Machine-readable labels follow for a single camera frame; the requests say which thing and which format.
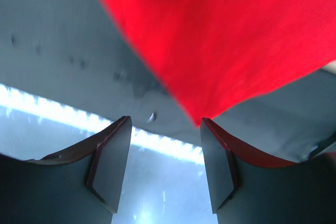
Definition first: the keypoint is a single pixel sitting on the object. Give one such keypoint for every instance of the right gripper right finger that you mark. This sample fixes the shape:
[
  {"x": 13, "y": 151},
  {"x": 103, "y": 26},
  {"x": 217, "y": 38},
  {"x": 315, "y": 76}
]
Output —
[{"x": 247, "y": 185}]

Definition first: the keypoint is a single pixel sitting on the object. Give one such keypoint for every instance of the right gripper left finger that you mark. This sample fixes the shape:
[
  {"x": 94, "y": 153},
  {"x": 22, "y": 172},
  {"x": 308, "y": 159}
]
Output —
[{"x": 79, "y": 184}]

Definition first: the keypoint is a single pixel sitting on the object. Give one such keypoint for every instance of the red t shirt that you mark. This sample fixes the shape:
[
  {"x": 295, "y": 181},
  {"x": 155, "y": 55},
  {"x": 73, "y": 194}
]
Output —
[{"x": 211, "y": 55}]

